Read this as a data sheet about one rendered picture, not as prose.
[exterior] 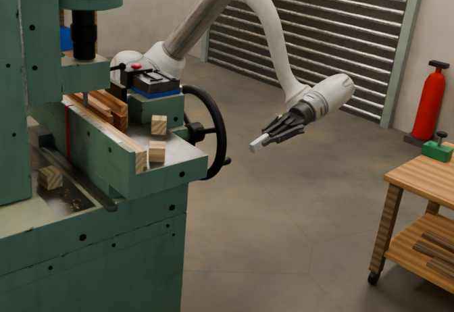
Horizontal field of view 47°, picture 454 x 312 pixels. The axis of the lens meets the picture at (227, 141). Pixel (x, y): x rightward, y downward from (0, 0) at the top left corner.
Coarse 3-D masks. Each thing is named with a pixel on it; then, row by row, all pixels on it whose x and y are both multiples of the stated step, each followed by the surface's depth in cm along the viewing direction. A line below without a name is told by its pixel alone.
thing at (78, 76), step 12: (72, 60) 120; (84, 60) 121; (96, 60) 122; (108, 60) 123; (72, 72) 118; (84, 72) 120; (96, 72) 122; (108, 72) 124; (72, 84) 119; (84, 84) 121; (96, 84) 123; (108, 84) 125
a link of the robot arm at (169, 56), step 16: (208, 0) 192; (224, 0) 191; (192, 16) 197; (208, 16) 195; (176, 32) 203; (192, 32) 200; (160, 48) 208; (176, 48) 205; (160, 64) 207; (176, 64) 209
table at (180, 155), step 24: (48, 120) 136; (72, 144) 127; (144, 144) 122; (168, 144) 123; (96, 168) 119; (144, 168) 111; (168, 168) 113; (192, 168) 118; (120, 192) 111; (144, 192) 111
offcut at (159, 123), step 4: (152, 116) 128; (156, 116) 128; (160, 116) 128; (164, 116) 129; (152, 120) 126; (156, 120) 126; (160, 120) 126; (164, 120) 126; (152, 124) 126; (156, 124) 127; (160, 124) 127; (164, 124) 127; (152, 128) 127; (156, 128) 127; (160, 128) 127; (164, 128) 127; (152, 132) 127; (156, 132) 127; (160, 132) 128; (164, 132) 128
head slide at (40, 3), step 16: (32, 0) 103; (48, 0) 105; (32, 16) 104; (48, 16) 106; (32, 32) 105; (48, 32) 107; (32, 48) 106; (48, 48) 108; (32, 64) 108; (48, 64) 110; (32, 80) 109; (48, 80) 111; (32, 96) 110; (48, 96) 112
